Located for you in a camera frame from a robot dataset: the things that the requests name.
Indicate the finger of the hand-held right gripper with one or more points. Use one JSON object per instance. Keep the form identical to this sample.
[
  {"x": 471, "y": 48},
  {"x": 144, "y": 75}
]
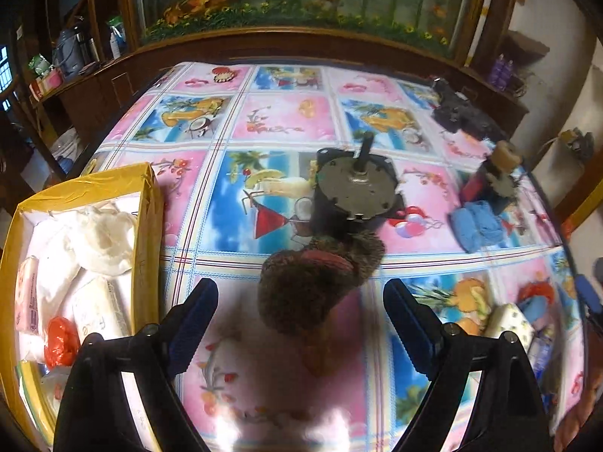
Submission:
[{"x": 589, "y": 294}]

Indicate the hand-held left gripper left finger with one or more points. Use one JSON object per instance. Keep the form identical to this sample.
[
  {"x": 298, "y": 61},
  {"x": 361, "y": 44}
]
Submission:
[{"x": 195, "y": 325}]

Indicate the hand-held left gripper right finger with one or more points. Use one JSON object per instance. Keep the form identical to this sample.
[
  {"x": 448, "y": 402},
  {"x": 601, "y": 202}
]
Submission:
[{"x": 414, "y": 334}]

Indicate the red plastic bag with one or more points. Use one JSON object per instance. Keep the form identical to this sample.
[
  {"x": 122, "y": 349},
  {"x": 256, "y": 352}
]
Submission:
[
  {"x": 61, "y": 341},
  {"x": 539, "y": 290}
]

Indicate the blue plastic bundle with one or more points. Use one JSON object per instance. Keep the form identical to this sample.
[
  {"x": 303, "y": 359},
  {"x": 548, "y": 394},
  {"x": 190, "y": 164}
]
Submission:
[{"x": 534, "y": 311}]

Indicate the blue white tissue pack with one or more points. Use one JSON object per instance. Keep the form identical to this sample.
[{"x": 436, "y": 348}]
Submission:
[{"x": 541, "y": 348}]

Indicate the white yellow-print tissue pack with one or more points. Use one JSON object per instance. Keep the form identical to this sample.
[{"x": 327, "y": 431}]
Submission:
[{"x": 511, "y": 325}]

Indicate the yellow cardboard box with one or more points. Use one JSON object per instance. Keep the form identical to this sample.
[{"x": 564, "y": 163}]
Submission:
[{"x": 148, "y": 245}]

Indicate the beige tissue pack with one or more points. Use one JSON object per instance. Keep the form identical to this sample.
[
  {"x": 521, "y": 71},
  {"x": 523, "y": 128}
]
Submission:
[{"x": 99, "y": 308}]

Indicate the brown knit hat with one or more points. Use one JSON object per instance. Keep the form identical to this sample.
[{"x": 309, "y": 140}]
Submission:
[{"x": 311, "y": 287}]

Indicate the blue towel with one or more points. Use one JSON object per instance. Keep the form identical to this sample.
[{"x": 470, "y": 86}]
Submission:
[{"x": 478, "y": 226}]

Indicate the pink tissue pack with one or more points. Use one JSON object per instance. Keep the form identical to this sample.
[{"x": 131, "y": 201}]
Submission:
[{"x": 27, "y": 296}]

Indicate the wooden chair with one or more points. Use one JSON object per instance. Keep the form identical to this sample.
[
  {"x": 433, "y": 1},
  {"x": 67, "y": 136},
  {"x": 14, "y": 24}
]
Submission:
[{"x": 586, "y": 207}]

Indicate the white cloth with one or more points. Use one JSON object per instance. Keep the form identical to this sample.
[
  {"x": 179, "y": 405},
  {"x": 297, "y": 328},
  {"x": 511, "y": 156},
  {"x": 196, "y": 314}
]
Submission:
[{"x": 106, "y": 240}]

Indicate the dark stuffed toy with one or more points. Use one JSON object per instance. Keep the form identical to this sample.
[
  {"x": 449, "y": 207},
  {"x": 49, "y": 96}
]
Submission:
[{"x": 497, "y": 174}]

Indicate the black electric motor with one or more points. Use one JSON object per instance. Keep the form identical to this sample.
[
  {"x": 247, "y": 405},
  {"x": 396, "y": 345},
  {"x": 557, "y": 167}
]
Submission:
[{"x": 353, "y": 188}]

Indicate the white plastic bag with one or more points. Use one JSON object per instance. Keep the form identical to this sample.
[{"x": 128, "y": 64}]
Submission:
[{"x": 66, "y": 148}]

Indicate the printed pink blue tablecloth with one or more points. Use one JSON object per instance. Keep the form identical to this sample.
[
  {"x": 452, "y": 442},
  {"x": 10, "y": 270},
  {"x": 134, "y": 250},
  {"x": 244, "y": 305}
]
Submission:
[{"x": 282, "y": 117}]

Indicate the black gadget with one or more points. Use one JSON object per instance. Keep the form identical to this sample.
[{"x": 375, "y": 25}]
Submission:
[{"x": 457, "y": 110}]

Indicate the purple bottle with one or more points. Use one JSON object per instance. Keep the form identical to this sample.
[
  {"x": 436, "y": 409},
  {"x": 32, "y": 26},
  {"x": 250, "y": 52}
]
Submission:
[
  {"x": 507, "y": 71},
  {"x": 495, "y": 69}
]

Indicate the pink box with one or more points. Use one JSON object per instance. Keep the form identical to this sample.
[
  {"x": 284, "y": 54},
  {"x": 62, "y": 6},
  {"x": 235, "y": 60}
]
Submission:
[{"x": 47, "y": 84}]

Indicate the white bottle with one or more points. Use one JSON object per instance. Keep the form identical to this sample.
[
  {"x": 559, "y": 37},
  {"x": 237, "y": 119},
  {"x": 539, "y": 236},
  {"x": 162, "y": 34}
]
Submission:
[{"x": 117, "y": 42}]

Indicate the grey blue kettle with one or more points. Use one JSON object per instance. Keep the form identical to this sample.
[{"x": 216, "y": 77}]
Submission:
[{"x": 70, "y": 56}]

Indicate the white rolled paper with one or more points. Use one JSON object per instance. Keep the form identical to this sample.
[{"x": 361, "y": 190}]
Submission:
[{"x": 481, "y": 14}]

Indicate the green white packet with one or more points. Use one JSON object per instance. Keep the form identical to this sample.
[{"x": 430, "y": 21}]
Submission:
[{"x": 40, "y": 62}]

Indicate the barred window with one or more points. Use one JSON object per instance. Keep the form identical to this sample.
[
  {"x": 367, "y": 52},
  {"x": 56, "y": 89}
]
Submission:
[{"x": 3, "y": 68}]

